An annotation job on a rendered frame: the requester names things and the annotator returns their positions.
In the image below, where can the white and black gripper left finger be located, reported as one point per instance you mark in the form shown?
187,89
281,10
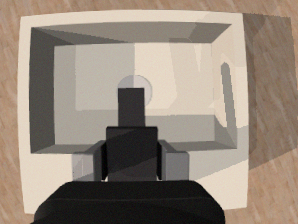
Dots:
90,165

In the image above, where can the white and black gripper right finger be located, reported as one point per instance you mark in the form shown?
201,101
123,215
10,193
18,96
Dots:
171,164

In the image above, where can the white rectangular sink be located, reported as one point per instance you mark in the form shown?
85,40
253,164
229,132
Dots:
192,65

